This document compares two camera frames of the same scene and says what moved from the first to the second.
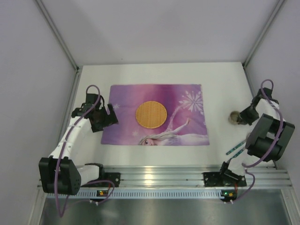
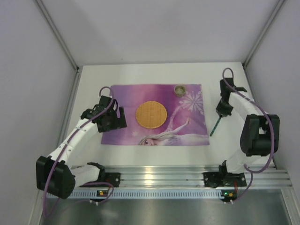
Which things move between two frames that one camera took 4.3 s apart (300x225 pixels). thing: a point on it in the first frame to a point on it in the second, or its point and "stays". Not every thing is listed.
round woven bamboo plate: x=151 y=114 stays
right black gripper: x=243 y=116 to x=223 y=111
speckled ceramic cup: x=233 y=116 to x=180 y=90
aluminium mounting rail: x=191 y=176 stays
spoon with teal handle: x=236 y=147 to x=215 y=126
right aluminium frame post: x=280 y=5 stays
